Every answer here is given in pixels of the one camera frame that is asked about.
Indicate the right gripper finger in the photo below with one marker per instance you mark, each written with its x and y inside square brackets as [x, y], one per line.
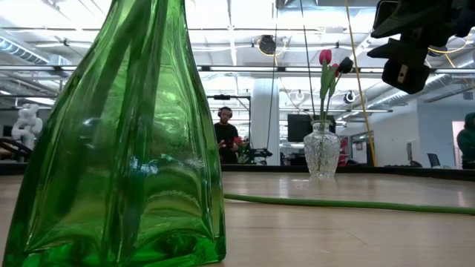
[401, 52]
[412, 16]

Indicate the black artificial tulip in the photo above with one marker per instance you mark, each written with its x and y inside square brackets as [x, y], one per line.
[334, 203]
[346, 65]

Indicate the red artificial tulip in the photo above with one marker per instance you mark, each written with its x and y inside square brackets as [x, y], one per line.
[325, 56]
[335, 67]

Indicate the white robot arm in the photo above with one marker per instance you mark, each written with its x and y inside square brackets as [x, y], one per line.
[26, 126]

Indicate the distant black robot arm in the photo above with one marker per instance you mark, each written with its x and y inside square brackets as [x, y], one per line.
[259, 153]

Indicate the clear cut glass vase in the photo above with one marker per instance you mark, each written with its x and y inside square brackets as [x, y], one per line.
[322, 155]

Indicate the green glass vase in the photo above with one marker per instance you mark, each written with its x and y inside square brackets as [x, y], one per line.
[167, 167]

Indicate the black office chair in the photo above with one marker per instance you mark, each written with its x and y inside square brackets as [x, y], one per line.
[433, 160]

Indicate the person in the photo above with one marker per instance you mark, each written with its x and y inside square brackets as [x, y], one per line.
[468, 141]
[226, 135]

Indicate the red machine part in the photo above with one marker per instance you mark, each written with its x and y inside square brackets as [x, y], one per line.
[343, 152]

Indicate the black monitor screen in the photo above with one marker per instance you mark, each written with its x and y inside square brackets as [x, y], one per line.
[297, 128]

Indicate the white building column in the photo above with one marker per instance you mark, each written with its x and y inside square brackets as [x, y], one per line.
[259, 122]

